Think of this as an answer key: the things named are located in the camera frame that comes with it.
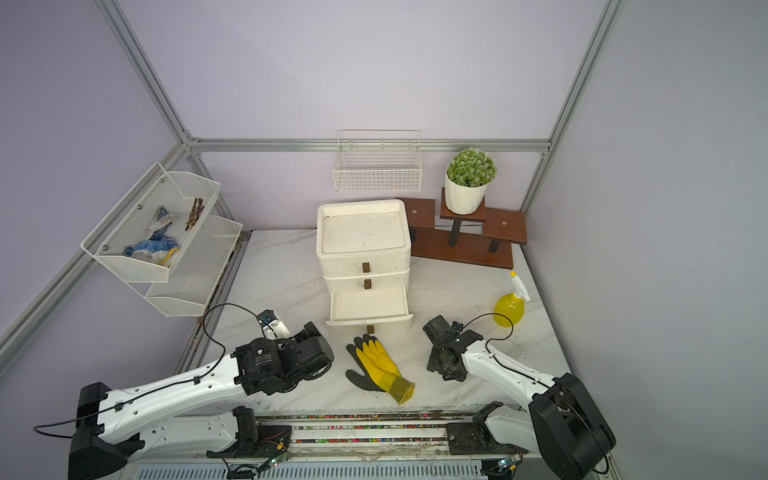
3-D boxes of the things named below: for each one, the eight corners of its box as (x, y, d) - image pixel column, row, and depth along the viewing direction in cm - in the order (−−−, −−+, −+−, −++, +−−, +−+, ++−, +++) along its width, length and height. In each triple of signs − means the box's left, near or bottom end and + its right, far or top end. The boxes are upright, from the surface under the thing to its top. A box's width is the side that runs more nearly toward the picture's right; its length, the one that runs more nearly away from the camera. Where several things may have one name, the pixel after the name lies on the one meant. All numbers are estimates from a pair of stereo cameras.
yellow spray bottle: (496, 327, 96) (514, 296, 82) (491, 304, 102) (506, 272, 88) (515, 327, 96) (536, 296, 82) (508, 304, 102) (527, 272, 88)
